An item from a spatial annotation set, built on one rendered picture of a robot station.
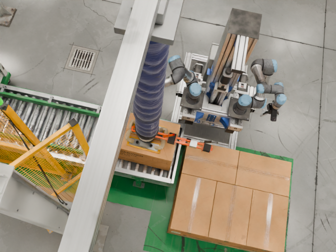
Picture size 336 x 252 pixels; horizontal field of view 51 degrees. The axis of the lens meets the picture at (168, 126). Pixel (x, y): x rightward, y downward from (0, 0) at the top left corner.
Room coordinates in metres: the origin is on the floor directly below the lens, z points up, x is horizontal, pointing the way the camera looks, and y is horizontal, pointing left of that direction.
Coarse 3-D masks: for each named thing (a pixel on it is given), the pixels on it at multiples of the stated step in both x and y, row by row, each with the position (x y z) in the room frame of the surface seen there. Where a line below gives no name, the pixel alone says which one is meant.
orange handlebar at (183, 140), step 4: (132, 128) 1.17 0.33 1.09; (160, 132) 1.18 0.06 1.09; (156, 136) 1.13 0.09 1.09; (160, 136) 1.14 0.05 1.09; (176, 136) 1.17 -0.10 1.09; (176, 140) 1.13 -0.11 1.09; (180, 140) 1.13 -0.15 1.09; (184, 140) 1.14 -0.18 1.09; (188, 140) 1.15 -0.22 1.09; (184, 144) 1.11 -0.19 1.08; (188, 144) 1.11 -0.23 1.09; (200, 144) 1.13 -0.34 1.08; (200, 148) 1.09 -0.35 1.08; (212, 148) 1.12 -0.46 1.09
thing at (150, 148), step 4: (136, 140) 1.09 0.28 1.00; (140, 140) 1.10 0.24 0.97; (128, 144) 1.04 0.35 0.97; (132, 144) 1.05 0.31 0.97; (136, 144) 1.05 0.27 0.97; (148, 144) 1.08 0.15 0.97; (152, 144) 1.08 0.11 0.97; (156, 144) 1.09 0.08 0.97; (140, 148) 1.02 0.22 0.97; (144, 148) 1.03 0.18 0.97; (148, 148) 1.03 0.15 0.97; (152, 148) 1.04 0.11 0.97; (156, 152) 1.01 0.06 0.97
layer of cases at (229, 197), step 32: (192, 160) 1.12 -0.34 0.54; (224, 160) 1.19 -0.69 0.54; (256, 160) 1.26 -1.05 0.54; (192, 192) 0.77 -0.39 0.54; (224, 192) 0.84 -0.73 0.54; (256, 192) 0.90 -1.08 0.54; (288, 192) 0.96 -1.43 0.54; (192, 224) 0.44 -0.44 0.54; (224, 224) 0.50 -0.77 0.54; (256, 224) 0.56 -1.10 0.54
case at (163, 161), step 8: (128, 120) 1.30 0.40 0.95; (160, 120) 1.36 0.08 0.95; (128, 128) 1.21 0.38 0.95; (168, 128) 1.29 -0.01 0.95; (176, 128) 1.31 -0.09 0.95; (136, 136) 1.14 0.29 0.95; (168, 144) 1.12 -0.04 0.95; (120, 152) 0.99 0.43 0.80; (128, 152) 0.99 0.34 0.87; (136, 152) 0.98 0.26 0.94; (144, 152) 0.99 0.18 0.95; (152, 152) 1.01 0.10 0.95; (160, 152) 1.02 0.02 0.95; (168, 152) 1.04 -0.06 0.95; (128, 160) 0.99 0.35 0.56; (136, 160) 0.98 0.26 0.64; (144, 160) 0.98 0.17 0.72; (152, 160) 0.97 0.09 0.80; (160, 160) 0.96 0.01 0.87; (168, 160) 0.96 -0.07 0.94; (160, 168) 0.96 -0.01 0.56; (168, 168) 0.96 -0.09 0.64
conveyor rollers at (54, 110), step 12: (0, 96) 1.46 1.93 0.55; (12, 108) 1.34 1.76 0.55; (36, 108) 1.39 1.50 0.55; (48, 108) 1.43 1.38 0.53; (0, 120) 1.18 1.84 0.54; (24, 120) 1.23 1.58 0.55; (48, 120) 1.28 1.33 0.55; (60, 120) 1.31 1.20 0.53; (84, 120) 1.36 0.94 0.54; (12, 132) 1.07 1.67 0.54; (36, 132) 1.11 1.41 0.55; (72, 132) 1.19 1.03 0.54; (60, 144) 1.03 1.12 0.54; (72, 156) 0.92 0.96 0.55; (144, 168) 0.93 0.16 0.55
